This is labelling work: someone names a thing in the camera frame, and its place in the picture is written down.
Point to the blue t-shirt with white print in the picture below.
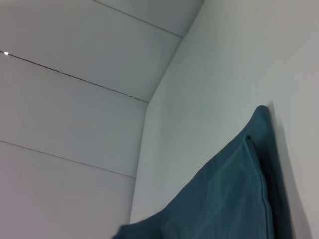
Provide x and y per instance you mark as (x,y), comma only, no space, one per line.
(224,194)

